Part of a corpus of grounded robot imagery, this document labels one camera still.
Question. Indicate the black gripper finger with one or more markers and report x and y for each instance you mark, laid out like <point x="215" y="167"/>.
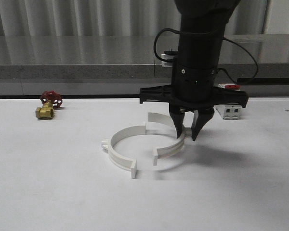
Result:
<point x="201" y="117"/>
<point x="177" y="114"/>

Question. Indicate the brass valve with red handle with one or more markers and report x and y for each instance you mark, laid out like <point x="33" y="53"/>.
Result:
<point x="50" y="100"/>

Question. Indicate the grey stone counter ledge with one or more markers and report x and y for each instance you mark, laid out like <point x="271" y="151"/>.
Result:
<point x="119" y="66"/>

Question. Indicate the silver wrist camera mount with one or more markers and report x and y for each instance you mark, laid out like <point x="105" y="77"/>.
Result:
<point x="168" y="55"/>

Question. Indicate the white circuit breaker red switch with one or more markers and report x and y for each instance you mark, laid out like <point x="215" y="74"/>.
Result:
<point x="227" y="111"/>

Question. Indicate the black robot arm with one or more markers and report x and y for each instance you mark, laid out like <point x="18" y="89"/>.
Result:
<point x="194" y="67"/>

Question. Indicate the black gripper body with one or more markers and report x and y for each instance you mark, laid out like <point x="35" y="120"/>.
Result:
<point x="192" y="89"/>

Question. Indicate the grey pleated curtain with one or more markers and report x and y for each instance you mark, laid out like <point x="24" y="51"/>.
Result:
<point x="128" y="17"/>

